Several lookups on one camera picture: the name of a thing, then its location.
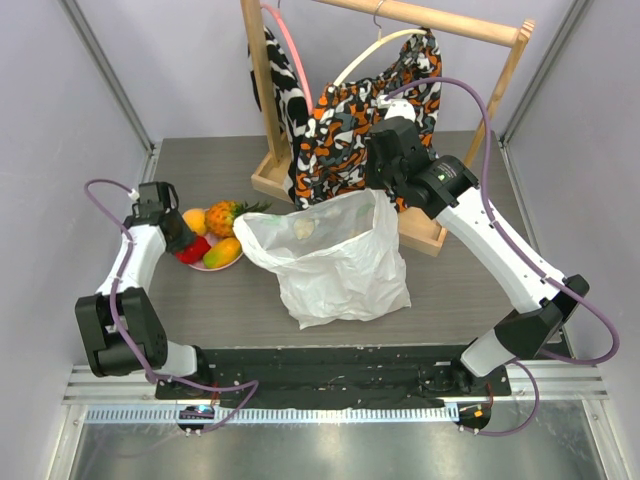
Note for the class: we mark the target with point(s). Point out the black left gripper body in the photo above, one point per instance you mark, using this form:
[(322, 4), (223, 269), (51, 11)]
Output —
[(183, 236)]

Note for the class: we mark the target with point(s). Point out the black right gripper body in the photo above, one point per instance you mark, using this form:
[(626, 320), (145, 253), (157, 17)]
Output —
[(379, 173)]

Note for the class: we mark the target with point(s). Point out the white plastic bag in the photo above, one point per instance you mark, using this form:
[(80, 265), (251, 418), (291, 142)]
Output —
[(336, 260)]

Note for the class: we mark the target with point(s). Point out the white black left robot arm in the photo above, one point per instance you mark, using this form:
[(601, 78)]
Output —
[(120, 329)]

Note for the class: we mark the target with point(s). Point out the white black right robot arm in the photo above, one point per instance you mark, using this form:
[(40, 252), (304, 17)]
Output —
[(448, 192)]

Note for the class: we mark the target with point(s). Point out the red bell pepper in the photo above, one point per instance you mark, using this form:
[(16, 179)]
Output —
[(194, 252)]

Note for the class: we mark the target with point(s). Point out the yellow orange fruit with leaf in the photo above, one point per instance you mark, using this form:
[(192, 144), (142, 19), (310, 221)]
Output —
[(195, 219)]

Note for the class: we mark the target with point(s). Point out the pink round plate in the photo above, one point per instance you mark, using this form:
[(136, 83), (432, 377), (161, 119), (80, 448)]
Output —
[(199, 266)]

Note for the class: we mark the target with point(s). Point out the orange pineapple with green crown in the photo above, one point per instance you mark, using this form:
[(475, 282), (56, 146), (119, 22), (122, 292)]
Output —
[(220, 217)]

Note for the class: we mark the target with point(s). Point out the green yellow mango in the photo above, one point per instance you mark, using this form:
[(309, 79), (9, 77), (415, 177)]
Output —
[(222, 254)]

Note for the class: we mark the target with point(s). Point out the orange grey camouflage garment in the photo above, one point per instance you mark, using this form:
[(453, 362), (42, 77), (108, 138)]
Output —
[(332, 155)]

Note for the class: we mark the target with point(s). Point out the pink clothes hanger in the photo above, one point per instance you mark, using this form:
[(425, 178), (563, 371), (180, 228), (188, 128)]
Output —
[(276, 15)]

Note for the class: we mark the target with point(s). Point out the black white zebra garment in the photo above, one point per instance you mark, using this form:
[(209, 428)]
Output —
[(291, 104)]

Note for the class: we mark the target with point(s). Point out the cream clothes hanger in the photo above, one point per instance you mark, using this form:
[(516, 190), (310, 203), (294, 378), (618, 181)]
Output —
[(380, 42)]

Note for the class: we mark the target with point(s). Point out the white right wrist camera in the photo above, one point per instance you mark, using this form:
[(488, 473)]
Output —
[(400, 113)]

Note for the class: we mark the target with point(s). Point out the aluminium slotted rail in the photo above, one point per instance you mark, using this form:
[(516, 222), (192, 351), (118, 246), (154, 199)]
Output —
[(200, 414)]

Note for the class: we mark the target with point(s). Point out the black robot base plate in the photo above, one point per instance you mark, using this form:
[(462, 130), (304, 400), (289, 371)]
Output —
[(370, 377)]

